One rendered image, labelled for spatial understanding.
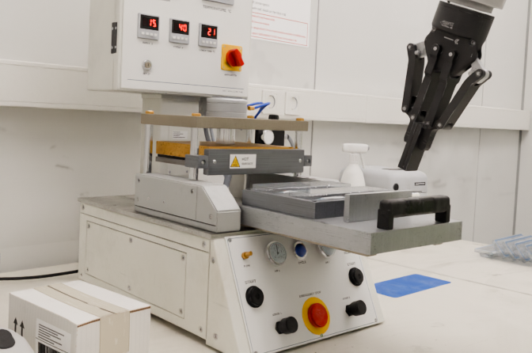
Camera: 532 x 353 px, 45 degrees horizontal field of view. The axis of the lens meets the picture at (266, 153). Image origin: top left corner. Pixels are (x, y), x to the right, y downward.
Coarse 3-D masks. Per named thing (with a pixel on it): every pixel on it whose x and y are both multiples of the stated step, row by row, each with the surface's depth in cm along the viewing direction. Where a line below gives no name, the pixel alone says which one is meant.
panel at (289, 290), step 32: (256, 256) 103; (288, 256) 107; (320, 256) 112; (352, 256) 117; (288, 288) 105; (320, 288) 109; (352, 288) 114; (256, 320) 98; (352, 320) 111; (256, 352) 96
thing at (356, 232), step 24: (384, 192) 96; (408, 192) 100; (264, 216) 99; (288, 216) 95; (360, 216) 93; (408, 216) 100; (432, 216) 102; (312, 240) 92; (336, 240) 88; (360, 240) 85; (384, 240) 86; (408, 240) 89; (432, 240) 93; (456, 240) 98
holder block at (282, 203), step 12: (252, 192) 103; (264, 192) 101; (252, 204) 103; (264, 204) 101; (276, 204) 99; (288, 204) 97; (300, 204) 95; (312, 204) 93; (324, 204) 94; (336, 204) 96; (312, 216) 93; (324, 216) 94; (336, 216) 96
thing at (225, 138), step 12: (216, 132) 124; (228, 132) 123; (156, 144) 124; (168, 144) 121; (180, 144) 118; (204, 144) 118; (216, 144) 120; (228, 144) 122; (240, 144) 125; (252, 144) 127; (264, 144) 130; (156, 156) 124; (168, 156) 121; (180, 156) 118
